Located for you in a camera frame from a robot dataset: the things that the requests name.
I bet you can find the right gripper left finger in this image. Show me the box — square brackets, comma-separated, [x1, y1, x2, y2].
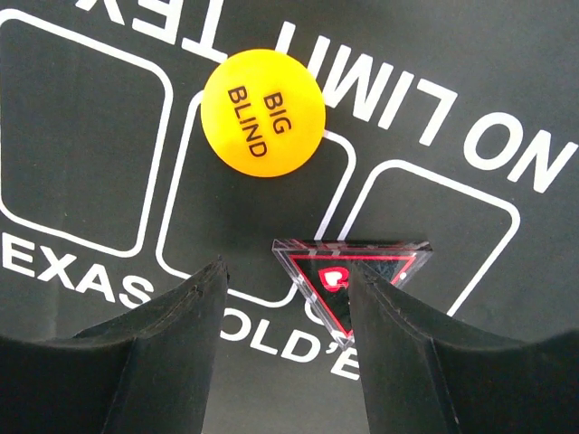
[1, 259, 229, 433]

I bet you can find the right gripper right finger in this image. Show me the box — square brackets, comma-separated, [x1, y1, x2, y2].
[349, 264, 578, 433]

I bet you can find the yellow big blind button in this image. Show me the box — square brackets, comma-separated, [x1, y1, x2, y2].
[201, 49, 326, 178]

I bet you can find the black poker table mat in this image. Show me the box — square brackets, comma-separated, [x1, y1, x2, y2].
[1, 1, 578, 433]

